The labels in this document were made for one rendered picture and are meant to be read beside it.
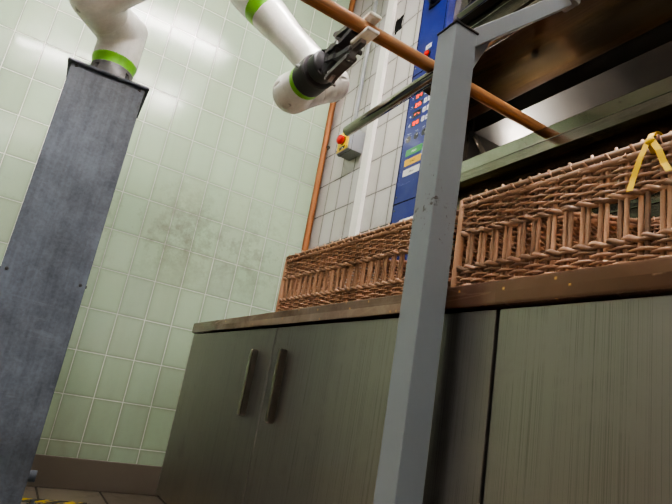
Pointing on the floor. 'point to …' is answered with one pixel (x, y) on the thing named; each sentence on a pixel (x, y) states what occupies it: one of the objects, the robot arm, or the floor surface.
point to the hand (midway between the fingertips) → (366, 30)
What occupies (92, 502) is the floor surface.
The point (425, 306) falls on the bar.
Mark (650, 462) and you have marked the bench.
